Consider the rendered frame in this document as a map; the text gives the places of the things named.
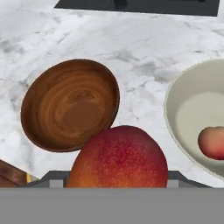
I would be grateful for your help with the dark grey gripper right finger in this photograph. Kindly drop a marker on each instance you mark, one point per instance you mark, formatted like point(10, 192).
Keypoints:
point(176, 179)

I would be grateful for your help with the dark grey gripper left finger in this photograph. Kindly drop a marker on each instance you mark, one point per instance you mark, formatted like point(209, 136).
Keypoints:
point(55, 178)

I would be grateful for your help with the red orange mango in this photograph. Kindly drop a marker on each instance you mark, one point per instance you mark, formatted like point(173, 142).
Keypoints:
point(119, 159)

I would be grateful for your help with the dark wooden plate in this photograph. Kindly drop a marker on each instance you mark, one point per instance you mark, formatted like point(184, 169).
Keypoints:
point(10, 175)

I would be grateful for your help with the pale white bowl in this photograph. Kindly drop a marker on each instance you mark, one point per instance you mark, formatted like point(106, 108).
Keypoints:
point(189, 116)

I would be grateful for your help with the brown wooden bowl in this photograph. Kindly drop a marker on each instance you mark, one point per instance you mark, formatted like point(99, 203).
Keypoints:
point(70, 105)

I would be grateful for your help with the pink peach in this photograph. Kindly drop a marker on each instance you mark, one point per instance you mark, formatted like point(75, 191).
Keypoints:
point(211, 143)

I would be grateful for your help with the black hob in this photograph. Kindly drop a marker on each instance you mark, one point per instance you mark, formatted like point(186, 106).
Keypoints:
point(140, 6)

